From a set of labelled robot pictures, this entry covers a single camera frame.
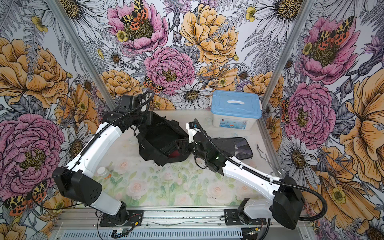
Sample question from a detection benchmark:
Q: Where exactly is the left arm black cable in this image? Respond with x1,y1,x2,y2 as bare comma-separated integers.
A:
29,90,156,211

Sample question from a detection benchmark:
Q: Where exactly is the red ping pong paddle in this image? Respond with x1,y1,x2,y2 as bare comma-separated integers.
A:
168,151,181,159

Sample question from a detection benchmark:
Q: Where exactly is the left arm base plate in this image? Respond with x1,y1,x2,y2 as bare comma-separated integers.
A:
99,210,144,228

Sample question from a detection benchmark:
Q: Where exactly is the blue lid storage box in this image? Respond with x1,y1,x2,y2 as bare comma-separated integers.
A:
211,90,262,131

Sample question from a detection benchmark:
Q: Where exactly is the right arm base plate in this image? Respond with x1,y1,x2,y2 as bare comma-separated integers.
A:
220,209,267,226

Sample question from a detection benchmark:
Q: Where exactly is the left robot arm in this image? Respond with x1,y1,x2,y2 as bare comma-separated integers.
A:
53,110,153,226

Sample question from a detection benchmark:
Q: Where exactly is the black canvas bag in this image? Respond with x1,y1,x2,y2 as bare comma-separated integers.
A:
137,112,191,167

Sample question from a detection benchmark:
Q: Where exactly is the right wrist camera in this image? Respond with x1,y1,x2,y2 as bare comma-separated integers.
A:
186,121,200,144

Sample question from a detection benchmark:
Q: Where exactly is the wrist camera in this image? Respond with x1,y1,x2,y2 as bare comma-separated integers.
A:
186,121,200,144
119,95,141,113

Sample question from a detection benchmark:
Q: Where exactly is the small white pill bottle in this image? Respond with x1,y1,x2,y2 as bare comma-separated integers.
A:
97,167,112,180

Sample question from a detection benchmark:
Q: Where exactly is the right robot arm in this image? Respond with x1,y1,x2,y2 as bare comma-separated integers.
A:
188,132,304,230

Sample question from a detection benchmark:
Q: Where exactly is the aluminium front rail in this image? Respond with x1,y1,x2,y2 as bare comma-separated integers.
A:
53,206,313,230

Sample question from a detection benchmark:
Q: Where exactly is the black paddle case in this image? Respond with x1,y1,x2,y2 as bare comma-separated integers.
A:
212,137,253,160

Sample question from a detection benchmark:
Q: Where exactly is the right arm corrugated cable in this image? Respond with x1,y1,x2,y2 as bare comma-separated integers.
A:
193,118,328,222

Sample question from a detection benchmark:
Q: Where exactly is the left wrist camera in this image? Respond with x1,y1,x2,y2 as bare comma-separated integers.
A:
119,95,141,113

